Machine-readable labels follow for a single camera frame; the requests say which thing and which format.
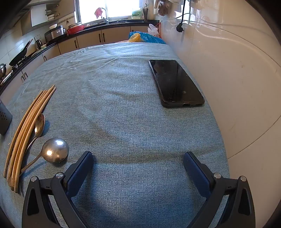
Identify grey-blue tablecloth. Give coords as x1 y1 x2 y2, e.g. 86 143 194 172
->
0 42 231 228

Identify beige kitchen base cabinets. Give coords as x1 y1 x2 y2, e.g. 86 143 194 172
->
0 19 159 97

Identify steel rice cooker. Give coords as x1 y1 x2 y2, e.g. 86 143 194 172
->
44 25 67 42

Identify black wok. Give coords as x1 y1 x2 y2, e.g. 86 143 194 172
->
9 39 33 66

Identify kitchen window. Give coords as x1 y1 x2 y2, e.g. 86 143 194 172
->
75 0 158 24

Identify round steel soup spoon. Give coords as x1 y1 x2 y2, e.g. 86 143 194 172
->
20 137 70 177

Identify blue plastic bag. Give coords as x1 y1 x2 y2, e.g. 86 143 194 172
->
128 31 167 45

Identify white plastic bag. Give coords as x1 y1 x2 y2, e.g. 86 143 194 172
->
148 24 160 38

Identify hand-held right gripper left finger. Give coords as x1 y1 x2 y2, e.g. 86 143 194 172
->
21 151 94 228

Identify dark grey utensil holder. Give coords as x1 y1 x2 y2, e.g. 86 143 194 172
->
0 100 13 136

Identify black power plug cable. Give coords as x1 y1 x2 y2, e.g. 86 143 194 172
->
176 0 197 43

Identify small bronze metal spoon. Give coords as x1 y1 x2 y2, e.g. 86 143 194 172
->
25 113 45 154

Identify red basin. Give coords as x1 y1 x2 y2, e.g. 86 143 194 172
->
66 25 85 35

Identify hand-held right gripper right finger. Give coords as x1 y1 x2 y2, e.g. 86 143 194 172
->
183 151 256 228

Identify beige wall cabinets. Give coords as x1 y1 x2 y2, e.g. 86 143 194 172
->
21 0 76 33

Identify black smartphone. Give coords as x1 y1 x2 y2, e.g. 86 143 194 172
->
148 59 205 108

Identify bundle of wooden chopsticks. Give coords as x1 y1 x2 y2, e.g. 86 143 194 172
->
3 84 57 193

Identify brown hanging bag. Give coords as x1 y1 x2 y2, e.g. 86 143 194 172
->
157 0 176 16

